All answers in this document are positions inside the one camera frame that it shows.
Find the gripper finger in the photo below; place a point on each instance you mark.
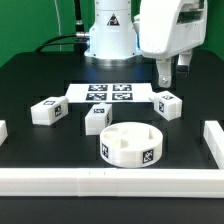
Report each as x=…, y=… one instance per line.
x=183, y=63
x=164, y=68

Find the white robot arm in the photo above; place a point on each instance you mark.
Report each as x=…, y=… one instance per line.
x=113, y=40

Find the white marker sheet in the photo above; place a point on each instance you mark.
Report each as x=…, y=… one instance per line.
x=109, y=93

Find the white left fence bar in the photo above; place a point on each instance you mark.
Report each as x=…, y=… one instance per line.
x=3, y=131

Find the white round stool seat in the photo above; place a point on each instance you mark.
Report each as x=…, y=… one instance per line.
x=131, y=144

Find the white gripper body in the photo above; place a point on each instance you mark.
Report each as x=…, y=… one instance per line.
x=169, y=27

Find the white front fence bar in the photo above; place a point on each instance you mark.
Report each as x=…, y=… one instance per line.
x=84, y=182

